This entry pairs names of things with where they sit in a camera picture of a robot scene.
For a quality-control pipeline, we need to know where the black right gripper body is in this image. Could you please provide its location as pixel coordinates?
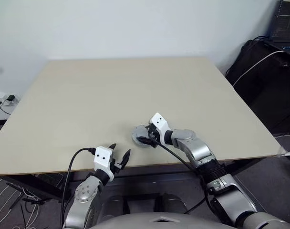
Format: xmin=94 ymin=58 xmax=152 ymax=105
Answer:
xmin=148 ymin=127 xmax=163 ymax=145

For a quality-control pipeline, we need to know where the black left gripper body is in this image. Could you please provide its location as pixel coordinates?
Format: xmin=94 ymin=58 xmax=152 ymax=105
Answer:
xmin=110 ymin=158 xmax=123 ymax=175

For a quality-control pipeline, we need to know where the small grey round object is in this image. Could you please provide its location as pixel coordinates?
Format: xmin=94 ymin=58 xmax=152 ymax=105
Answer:
xmin=130 ymin=125 xmax=152 ymax=144

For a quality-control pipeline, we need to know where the dark rounded shape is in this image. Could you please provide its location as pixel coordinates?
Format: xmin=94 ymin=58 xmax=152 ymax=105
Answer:
xmin=154 ymin=192 xmax=186 ymax=213

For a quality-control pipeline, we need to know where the silver robot torso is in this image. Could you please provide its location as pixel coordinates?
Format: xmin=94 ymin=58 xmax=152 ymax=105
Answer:
xmin=87 ymin=209 xmax=231 ymax=229

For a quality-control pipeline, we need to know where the large black bag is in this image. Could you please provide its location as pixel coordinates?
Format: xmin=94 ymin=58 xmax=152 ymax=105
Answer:
xmin=226 ymin=39 xmax=290 ymax=135

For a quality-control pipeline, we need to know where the clear table corner guard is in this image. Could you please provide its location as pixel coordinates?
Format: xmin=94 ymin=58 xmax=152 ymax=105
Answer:
xmin=276 ymin=146 xmax=288 ymax=158

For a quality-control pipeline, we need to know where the open black laptop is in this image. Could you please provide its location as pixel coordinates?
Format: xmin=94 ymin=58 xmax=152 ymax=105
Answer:
xmin=270 ymin=0 xmax=290 ymax=57

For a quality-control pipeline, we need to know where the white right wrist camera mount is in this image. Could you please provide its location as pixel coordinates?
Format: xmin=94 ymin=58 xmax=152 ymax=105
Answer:
xmin=149 ymin=113 xmax=172 ymax=145

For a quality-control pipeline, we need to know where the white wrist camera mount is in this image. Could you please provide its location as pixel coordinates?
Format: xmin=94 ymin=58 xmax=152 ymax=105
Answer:
xmin=93 ymin=146 xmax=116 ymax=179
xmin=149 ymin=113 xmax=172 ymax=145

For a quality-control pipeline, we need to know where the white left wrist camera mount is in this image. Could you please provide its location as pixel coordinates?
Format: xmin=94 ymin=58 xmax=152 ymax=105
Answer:
xmin=93 ymin=146 xmax=116 ymax=179

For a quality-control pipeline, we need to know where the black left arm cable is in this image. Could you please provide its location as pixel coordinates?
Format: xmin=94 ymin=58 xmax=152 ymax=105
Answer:
xmin=60 ymin=147 xmax=97 ymax=229

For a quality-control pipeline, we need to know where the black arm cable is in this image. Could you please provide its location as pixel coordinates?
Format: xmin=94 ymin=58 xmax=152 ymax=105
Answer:
xmin=155 ymin=142 xmax=211 ymax=214
xmin=60 ymin=147 xmax=97 ymax=229

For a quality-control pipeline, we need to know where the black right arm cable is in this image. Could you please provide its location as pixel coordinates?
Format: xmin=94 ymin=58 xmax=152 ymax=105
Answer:
xmin=155 ymin=142 xmax=211 ymax=214

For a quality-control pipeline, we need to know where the tangled white floor cable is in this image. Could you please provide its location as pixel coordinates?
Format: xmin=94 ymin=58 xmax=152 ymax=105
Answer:
xmin=0 ymin=176 xmax=41 ymax=229

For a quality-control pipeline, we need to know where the thin black adapter cable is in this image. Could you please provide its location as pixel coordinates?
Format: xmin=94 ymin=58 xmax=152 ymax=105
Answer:
xmin=0 ymin=101 xmax=11 ymax=115

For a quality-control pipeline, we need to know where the white wall power strip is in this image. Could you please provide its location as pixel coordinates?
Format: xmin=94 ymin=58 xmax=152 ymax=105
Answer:
xmin=0 ymin=92 xmax=21 ymax=105

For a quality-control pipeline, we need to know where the long white cable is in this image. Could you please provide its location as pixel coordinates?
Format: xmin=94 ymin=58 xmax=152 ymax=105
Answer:
xmin=231 ymin=51 xmax=284 ymax=86

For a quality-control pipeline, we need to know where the black laptop cable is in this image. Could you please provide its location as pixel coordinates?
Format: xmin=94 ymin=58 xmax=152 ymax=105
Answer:
xmin=253 ymin=35 xmax=272 ymax=43

